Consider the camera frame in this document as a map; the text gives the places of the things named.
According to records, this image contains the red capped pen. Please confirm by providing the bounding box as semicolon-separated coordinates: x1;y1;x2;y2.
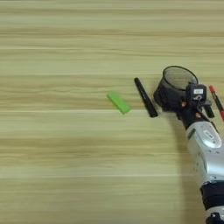
208;84;224;123

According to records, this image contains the green eraser block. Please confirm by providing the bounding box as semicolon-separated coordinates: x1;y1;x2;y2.
106;90;131;115

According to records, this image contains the black marker pen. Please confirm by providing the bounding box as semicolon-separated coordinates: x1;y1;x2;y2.
133;76;159;119

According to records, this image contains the black box with white label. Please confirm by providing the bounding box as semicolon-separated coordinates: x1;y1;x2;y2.
185;83;207;108

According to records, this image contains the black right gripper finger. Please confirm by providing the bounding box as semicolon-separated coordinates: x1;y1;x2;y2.
202;99;216;119

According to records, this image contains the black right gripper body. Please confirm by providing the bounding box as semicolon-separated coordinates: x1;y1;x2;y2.
176;100;217;131

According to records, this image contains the black mesh pen cup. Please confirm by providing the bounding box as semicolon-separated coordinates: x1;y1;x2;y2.
153;65;200;113

